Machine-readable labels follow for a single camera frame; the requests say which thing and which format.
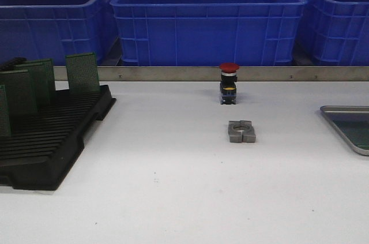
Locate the blue plastic crate right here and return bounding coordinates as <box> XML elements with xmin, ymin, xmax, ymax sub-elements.
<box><xmin>291</xmin><ymin>0</ymin><xmax>369</xmax><ymax>67</ymax></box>

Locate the blue plastic crate left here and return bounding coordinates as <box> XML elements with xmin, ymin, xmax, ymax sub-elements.
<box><xmin>1</xmin><ymin>0</ymin><xmax>118</xmax><ymax>65</ymax></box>

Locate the red emergency stop button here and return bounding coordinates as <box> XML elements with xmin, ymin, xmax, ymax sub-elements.
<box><xmin>219</xmin><ymin>63</ymin><xmax>240</xmax><ymax>104</ymax></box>

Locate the grey metal clamp block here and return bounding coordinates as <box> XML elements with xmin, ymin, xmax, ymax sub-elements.
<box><xmin>228</xmin><ymin>120</ymin><xmax>256</xmax><ymax>143</ymax></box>

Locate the blue plastic crate centre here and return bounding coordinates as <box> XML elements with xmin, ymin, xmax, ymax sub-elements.
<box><xmin>111</xmin><ymin>0</ymin><xmax>306</xmax><ymax>66</ymax></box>

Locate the green perfboard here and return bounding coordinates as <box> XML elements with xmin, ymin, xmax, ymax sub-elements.
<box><xmin>0</xmin><ymin>85</ymin><xmax>11</xmax><ymax>138</ymax></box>
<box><xmin>1</xmin><ymin>69</ymin><xmax>37</xmax><ymax>117</ymax></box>
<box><xmin>65</xmin><ymin>52</ymin><xmax>100</xmax><ymax>95</ymax></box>
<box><xmin>334</xmin><ymin>121</ymin><xmax>368</xmax><ymax>150</ymax></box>
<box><xmin>14</xmin><ymin>58</ymin><xmax>55</xmax><ymax>106</ymax></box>

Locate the silver metal tray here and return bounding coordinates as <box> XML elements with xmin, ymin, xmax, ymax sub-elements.
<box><xmin>320</xmin><ymin>106</ymin><xmax>368</xmax><ymax>156</ymax></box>

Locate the black slotted board rack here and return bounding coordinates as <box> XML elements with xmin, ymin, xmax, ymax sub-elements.
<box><xmin>1</xmin><ymin>85</ymin><xmax>116</xmax><ymax>190</ymax></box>

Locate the steel table edge rail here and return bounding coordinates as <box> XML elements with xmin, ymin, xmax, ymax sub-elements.
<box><xmin>53</xmin><ymin>66</ymin><xmax>369</xmax><ymax>82</ymax></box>

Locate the blue plastic crate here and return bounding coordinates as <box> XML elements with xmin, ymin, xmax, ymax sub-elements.
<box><xmin>111</xmin><ymin>0</ymin><xmax>306</xmax><ymax>66</ymax></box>
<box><xmin>1</xmin><ymin>0</ymin><xmax>118</xmax><ymax>65</ymax></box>
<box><xmin>291</xmin><ymin>0</ymin><xmax>369</xmax><ymax>67</ymax></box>

